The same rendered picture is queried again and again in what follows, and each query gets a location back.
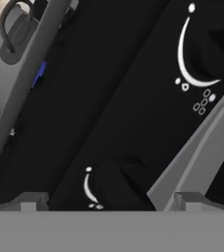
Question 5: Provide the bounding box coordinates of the blue burner flame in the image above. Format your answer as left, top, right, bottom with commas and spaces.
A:
30, 60, 49, 89

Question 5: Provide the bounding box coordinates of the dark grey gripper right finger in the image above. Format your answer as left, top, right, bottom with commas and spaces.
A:
174, 191, 224, 212

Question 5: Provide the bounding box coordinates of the black stove with grey frame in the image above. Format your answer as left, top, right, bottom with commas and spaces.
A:
0, 0, 224, 212

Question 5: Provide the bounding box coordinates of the black stove knob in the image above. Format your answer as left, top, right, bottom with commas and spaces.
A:
94, 158, 156, 212
186, 29, 224, 84

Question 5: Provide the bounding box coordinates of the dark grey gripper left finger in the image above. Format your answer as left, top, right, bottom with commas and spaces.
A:
0, 191, 50, 212

